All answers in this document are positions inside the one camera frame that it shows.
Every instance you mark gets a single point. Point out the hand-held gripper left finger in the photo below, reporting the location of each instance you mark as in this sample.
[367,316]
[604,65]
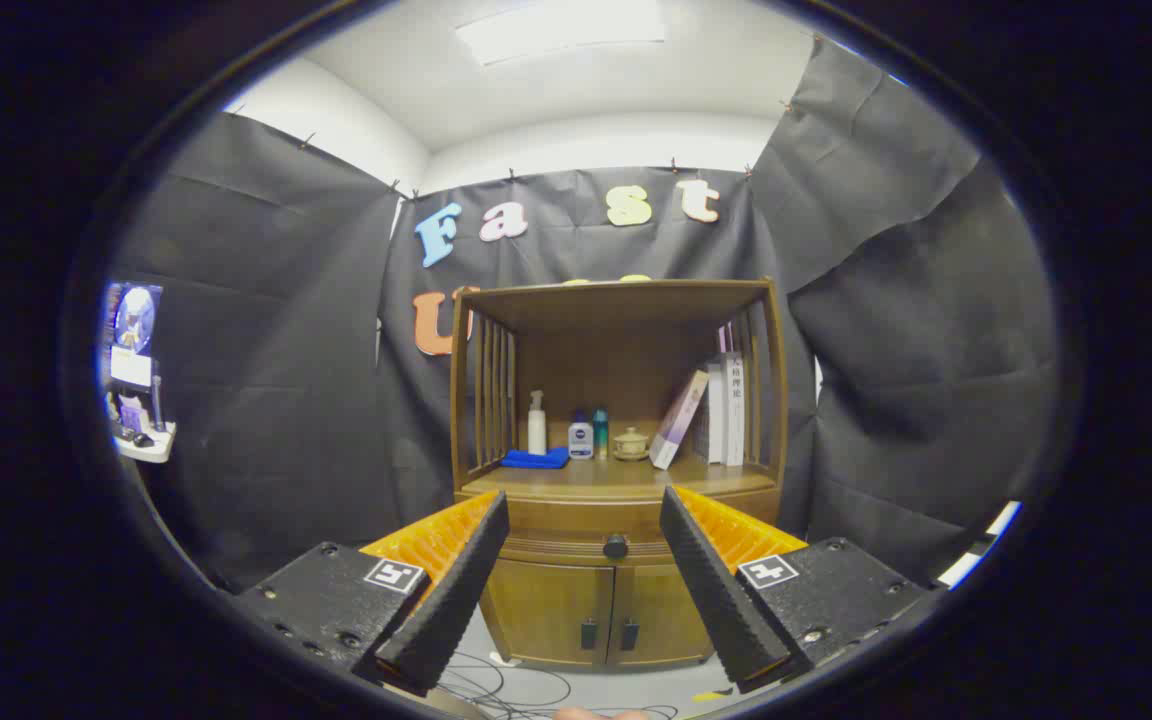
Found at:
[456,600]

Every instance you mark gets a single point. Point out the white pump bottle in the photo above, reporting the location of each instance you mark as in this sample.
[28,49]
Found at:
[537,430]

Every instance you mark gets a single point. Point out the white paper sheet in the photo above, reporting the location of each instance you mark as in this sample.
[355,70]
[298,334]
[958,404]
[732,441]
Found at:
[131,368]

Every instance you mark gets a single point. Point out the blue folded cloth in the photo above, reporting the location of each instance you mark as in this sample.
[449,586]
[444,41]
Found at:
[536,459]

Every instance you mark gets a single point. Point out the white bottle with blue cap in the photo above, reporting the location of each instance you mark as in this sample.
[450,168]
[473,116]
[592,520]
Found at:
[580,440]

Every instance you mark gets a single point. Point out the thick white book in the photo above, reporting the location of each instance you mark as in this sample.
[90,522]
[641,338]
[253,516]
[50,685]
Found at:
[734,410]

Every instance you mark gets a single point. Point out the teal slim bottle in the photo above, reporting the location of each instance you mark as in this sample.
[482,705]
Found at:
[600,430]

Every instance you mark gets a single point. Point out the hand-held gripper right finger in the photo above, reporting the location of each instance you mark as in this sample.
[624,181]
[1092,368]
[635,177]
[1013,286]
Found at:
[721,600]

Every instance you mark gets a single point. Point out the pink cover book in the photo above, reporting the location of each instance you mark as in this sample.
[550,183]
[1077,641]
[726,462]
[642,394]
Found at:
[678,420]

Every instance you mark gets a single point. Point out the wooden cabinet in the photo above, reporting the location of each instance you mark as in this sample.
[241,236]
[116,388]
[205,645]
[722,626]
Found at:
[616,365]

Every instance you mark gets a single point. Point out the lidded tea cup with saucer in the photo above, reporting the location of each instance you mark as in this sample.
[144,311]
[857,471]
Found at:
[631,443]

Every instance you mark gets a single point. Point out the patterned cover book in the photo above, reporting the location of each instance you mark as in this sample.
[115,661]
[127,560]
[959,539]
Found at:
[715,415]

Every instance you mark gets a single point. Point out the wooden cabinet door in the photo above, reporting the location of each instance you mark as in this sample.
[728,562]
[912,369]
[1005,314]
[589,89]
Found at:
[546,610]
[661,610]

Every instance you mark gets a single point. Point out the wooden countertop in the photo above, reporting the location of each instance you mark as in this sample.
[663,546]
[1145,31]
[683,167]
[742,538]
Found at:
[616,476]

